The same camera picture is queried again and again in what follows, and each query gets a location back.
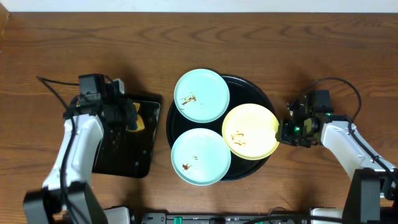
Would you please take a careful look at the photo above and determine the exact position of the yellow green sponge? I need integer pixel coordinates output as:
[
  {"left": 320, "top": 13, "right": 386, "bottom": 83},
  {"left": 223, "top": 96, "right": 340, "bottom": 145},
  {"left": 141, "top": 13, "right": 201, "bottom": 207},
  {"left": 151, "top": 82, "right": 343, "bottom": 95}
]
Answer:
[{"left": 126, "top": 102, "right": 145, "bottom": 133}]

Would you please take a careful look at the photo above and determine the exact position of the yellow plate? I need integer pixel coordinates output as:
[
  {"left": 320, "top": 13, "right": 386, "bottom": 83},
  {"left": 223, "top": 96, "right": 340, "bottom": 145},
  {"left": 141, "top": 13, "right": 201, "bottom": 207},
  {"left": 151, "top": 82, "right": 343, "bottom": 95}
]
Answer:
[{"left": 222, "top": 103, "right": 279, "bottom": 160}]

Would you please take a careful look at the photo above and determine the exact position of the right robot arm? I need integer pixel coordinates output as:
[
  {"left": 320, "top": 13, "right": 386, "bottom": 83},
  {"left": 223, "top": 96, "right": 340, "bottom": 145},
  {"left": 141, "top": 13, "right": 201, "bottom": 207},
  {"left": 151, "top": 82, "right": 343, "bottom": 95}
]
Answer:
[{"left": 276, "top": 113, "right": 397, "bottom": 223}]

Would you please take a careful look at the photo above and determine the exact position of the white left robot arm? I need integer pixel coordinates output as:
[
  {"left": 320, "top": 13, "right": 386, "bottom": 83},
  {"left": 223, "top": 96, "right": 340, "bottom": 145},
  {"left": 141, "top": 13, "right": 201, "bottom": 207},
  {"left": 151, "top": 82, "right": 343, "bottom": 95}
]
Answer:
[{"left": 23, "top": 73, "right": 137, "bottom": 223}]

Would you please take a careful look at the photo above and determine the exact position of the black rectangular tray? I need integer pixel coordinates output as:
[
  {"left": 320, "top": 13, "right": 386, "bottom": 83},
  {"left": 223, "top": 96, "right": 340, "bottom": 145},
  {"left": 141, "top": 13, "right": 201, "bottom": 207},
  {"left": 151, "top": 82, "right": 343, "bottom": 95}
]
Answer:
[{"left": 92, "top": 93, "right": 162, "bottom": 179}]

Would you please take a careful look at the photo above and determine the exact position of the black round tray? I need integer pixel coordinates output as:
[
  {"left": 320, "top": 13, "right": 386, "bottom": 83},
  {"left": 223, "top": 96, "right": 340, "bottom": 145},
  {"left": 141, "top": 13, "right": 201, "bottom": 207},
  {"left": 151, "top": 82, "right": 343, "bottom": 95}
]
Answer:
[{"left": 166, "top": 75, "right": 276, "bottom": 181}]

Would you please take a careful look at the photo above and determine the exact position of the upper light blue plate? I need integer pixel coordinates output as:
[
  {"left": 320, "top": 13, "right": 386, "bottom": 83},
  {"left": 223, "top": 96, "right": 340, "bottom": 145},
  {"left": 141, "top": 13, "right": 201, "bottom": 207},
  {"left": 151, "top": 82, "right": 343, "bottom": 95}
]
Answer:
[{"left": 174, "top": 68, "right": 230, "bottom": 123}]

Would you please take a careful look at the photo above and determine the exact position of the light blue plate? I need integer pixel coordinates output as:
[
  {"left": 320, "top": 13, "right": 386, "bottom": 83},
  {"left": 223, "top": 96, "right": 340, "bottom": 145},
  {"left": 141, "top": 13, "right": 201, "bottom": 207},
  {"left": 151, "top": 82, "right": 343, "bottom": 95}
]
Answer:
[
  {"left": 174, "top": 68, "right": 230, "bottom": 123},
  {"left": 171, "top": 128, "right": 231, "bottom": 186}
]

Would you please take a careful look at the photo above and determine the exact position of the lower light blue plate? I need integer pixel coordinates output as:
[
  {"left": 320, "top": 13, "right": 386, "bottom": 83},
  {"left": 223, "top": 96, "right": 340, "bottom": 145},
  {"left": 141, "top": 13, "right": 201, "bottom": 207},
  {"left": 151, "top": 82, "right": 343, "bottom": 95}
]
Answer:
[{"left": 171, "top": 128, "right": 231, "bottom": 186}]

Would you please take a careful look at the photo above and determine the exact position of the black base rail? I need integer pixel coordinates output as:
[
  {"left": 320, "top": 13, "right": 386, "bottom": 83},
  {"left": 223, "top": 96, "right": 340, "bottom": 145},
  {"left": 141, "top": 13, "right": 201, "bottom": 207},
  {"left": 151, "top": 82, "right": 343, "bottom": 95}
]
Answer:
[{"left": 136, "top": 212, "right": 312, "bottom": 224}]

